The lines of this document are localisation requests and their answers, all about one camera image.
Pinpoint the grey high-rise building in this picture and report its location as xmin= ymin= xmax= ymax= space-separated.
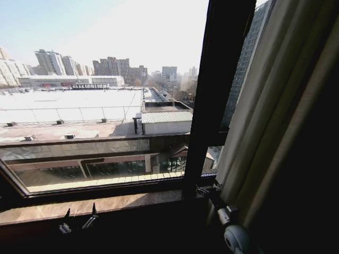
xmin=220 ymin=0 xmax=276 ymax=130

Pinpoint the dark window frame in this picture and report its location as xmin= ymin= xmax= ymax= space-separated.
xmin=0 ymin=0 xmax=258 ymax=210

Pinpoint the beige fabric curtain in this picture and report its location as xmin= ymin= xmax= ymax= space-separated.
xmin=215 ymin=0 xmax=339 ymax=254

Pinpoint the brown stone window sill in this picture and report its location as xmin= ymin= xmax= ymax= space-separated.
xmin=0 ymin=188 xmax=186 ymax=226

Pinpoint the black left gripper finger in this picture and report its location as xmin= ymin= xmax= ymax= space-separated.
xmin=58 ymin=208 xmax=73 ymax=235
xmin=81 ymin=202 xmax=100 ymax=230

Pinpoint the white corrugated roof shed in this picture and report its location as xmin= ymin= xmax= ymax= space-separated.
xmin=132 ymin=109 xmax=194 ymax=136

